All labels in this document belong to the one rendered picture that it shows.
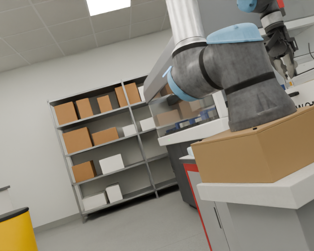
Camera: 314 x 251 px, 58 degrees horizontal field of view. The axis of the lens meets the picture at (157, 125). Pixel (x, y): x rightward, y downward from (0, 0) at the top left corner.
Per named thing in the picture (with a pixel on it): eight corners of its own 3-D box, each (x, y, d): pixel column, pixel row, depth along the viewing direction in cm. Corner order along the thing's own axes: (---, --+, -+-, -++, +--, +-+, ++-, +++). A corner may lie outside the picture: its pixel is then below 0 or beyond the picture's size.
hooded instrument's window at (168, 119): (220, 118, 178) (198, 50, 180) (159, 138, 351) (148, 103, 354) (359, 74, 205) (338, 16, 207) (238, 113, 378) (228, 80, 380)
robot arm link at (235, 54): (257, 75, 58) (235, 13, 58) (209, 95, 68) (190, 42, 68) (284, 68, 65) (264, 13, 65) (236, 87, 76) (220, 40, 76)
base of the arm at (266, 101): (276, 121, 55) (258, 73, 55) (218, 136, 67) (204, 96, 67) (308, 105, 64) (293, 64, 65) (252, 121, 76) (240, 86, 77)
